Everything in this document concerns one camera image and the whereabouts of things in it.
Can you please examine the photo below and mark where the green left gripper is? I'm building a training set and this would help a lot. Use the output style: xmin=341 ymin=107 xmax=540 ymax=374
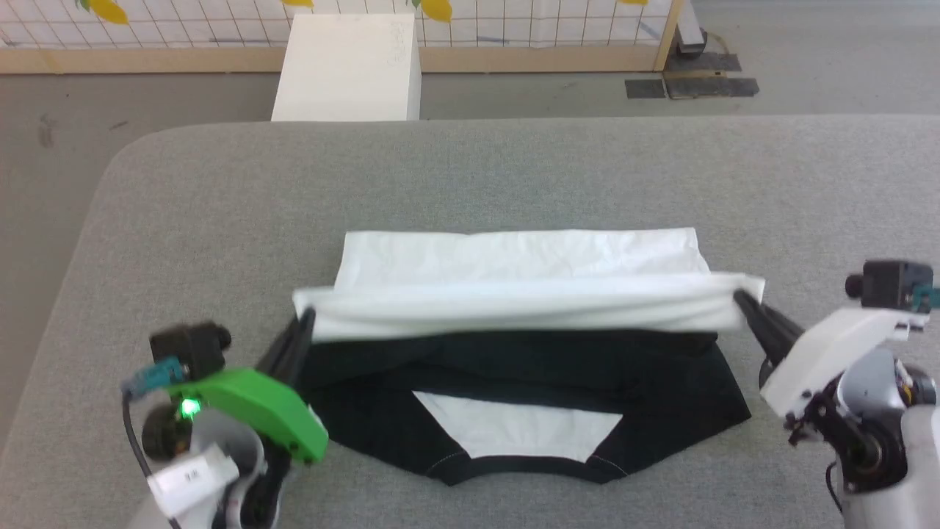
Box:
xmin=172 ymin=308 xmax=330 ymax=466

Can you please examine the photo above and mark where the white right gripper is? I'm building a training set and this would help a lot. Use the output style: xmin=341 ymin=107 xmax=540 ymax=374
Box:
xmin=734 ymin=288 xmax=930 ymax=420

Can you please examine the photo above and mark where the white t-shirt with black sleeves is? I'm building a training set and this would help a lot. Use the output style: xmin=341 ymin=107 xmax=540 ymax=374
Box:
xmin=292 ymin=227 xmax=767 ymax=487

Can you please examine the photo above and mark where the long dark floor mat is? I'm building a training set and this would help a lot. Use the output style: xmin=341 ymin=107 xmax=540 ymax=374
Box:
xmin=664 ymin=73 xmax=762 ymax=101

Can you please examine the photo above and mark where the white box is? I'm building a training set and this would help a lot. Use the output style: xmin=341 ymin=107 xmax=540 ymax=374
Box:
xmin=271 ymin=12 xmax=423 ymax=123

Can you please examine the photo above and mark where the lemon print grid panel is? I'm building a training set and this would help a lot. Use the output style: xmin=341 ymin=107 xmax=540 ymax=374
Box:
xmin=0 ymin=0 xmax=693 ymax=75

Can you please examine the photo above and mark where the black left camera cable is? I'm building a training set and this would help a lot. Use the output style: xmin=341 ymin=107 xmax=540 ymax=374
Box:
xmin=120 ymin=357 xmax=186 ymax=482

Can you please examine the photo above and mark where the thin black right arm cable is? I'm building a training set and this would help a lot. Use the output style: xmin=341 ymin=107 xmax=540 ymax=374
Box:
xmin=825 ymin=461 xmax=847 ymax=517

